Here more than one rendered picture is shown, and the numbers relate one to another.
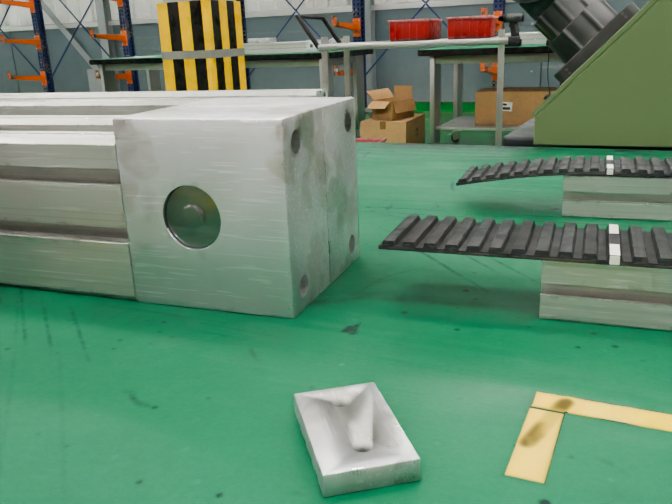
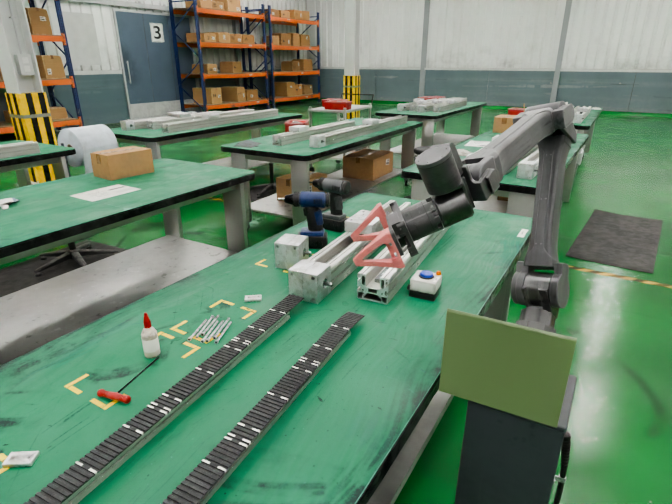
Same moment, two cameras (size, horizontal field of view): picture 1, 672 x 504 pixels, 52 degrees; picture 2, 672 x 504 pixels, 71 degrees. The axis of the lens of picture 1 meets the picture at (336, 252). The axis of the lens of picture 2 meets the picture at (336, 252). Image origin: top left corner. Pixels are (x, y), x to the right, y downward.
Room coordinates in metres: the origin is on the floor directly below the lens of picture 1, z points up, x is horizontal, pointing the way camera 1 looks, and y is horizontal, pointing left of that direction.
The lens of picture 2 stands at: (0.57, -1.25, 1.46)
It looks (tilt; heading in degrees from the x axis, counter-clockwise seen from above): 22 degrees down; 95
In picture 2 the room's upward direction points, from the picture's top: straight up
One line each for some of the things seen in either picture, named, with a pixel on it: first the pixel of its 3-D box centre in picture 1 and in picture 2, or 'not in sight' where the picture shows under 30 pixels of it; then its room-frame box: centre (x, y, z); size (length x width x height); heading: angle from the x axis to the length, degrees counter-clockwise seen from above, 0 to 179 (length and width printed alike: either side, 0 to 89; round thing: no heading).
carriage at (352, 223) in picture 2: not in sight; (366, 225); (0.53, 0.46, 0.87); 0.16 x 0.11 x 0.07; 69
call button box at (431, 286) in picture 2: not in sight; (423, 284); (0.72, 0.09, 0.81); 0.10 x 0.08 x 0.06; 159
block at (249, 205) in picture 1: (259, 190); (313, 281); (0.38, 0.04, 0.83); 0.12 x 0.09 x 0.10; 159
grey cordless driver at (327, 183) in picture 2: not in sight; (328, 203); (0.35, 0.69, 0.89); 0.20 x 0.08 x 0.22; 153
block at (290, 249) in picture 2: not in sight; (295, 252); (0.28, 0.27, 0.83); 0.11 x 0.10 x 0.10; 168
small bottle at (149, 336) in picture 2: not in sight; (149, 334); (0.02, -0.31, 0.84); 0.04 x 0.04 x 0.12
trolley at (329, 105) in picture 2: not in sight; (342, 133); (0.04, 5.46, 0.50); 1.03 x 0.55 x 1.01; 69
